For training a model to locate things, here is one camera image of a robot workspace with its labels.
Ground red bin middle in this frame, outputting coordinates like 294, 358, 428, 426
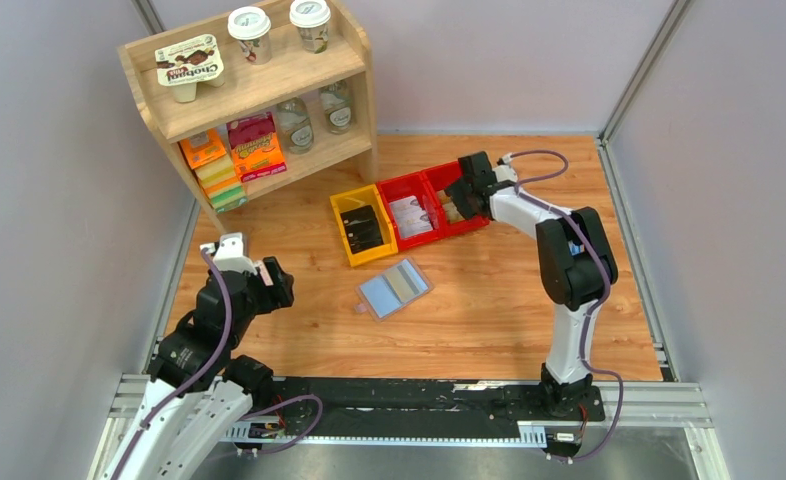
376, 173, 441, 252

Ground tan cards in bin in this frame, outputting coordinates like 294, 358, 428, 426
442, 203, 464, 224

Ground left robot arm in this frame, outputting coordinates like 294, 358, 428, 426
102, 257, 294, 479

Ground yellow bin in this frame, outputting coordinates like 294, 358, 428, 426
329, 184, 398, 267

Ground orange pink snack box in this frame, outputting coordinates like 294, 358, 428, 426
226, 112, 287, 183

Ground glass jar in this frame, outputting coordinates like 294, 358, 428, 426
319, 80, 353, 134
275, 97, 314, 154

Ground red bin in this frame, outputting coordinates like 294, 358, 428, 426
376, 173, 441, 252
423, 161, 490, 238

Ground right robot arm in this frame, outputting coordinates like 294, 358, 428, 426
445, 152, 618, 419

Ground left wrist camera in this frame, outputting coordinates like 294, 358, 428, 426
199, 232, 258, 275

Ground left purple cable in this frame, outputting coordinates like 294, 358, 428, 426
111, 246, 325, 480

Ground beige leather card holder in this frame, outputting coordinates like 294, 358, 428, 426
354, 257, 434, 322

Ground glass jar left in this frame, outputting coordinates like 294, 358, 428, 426
275, 97, 314, 154

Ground paper coffee cup left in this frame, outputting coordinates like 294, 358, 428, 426
227, 6, 272, 65

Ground wooden shelf unit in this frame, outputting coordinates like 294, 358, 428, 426
118, 1, 379, 234

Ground black cards in bin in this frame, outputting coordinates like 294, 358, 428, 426
340, 205, 384, 255

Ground paper coffee cup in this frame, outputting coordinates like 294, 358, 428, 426
289, 0, 332, 54
227, 6, 272, 65

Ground red bin right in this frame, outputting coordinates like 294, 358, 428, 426
423, 161, 490, 238

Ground glass jar right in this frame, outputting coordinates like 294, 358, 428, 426
319, 80, 353, 134

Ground Chobani yogurt pack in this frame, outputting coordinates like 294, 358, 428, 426
154, 34, 226, 103

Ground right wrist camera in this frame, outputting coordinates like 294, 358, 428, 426
492, 154, 519, 184

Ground paper coffee cup right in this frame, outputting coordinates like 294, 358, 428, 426
289, 0, 332, 54

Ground white cards in bin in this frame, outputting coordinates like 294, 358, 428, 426
388, 195, 433, 239

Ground yellow green sponge stack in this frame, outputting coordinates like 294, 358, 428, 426
193, 155, 248, 214

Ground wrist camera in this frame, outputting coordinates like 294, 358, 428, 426
492, 154, 519, 184
199, 232, 258, 275

